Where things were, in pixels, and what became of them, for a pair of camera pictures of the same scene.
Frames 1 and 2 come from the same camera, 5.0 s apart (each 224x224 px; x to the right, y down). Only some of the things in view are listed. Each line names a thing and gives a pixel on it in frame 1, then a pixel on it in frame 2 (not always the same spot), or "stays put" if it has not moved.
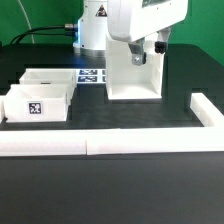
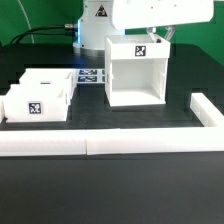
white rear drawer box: x=52 y=76 stays put
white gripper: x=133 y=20 to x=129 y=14
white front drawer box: x=38 y=102 stays put
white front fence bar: x=106 y=141 stays put
